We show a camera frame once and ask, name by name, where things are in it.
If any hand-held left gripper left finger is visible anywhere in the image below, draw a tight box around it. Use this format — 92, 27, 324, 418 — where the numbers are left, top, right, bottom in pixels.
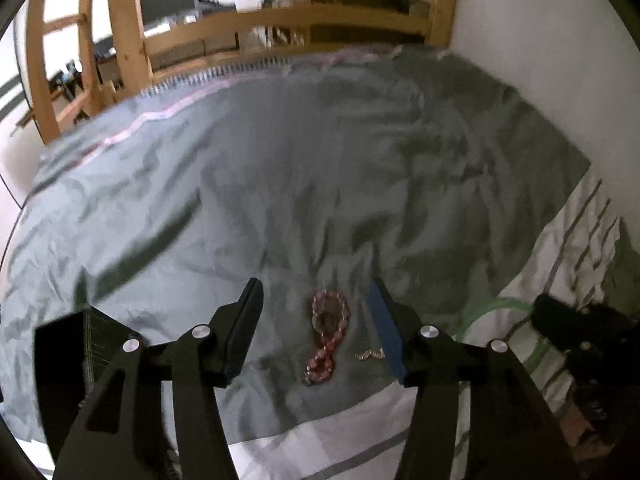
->
52, 277, 266, 480

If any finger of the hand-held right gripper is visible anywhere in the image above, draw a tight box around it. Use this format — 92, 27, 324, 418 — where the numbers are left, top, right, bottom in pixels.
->
531, 293, 640, 356

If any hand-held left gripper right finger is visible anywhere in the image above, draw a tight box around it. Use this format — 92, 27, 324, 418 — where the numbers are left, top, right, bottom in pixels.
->
366, 277, 587, 480

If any pink bead bracelet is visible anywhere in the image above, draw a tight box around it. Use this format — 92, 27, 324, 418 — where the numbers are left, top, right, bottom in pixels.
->
300, 288, 351, 387

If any black cardboard box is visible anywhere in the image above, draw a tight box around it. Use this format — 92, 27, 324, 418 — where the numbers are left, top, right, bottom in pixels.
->
32, 304, 177, 467

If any green jade bangle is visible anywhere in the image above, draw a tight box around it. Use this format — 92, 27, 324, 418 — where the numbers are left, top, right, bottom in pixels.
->
451, 296, 552, 393

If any grey white striped duvet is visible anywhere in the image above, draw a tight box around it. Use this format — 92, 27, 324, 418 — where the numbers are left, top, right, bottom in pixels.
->
0, 42, 640, 480

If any wooden ladder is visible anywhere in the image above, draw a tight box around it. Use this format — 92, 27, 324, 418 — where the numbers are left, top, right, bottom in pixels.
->
24, 0, 118, 147

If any wooden bed frame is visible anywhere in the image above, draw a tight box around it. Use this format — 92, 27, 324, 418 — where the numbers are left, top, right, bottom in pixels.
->
102, 0, 462, 111

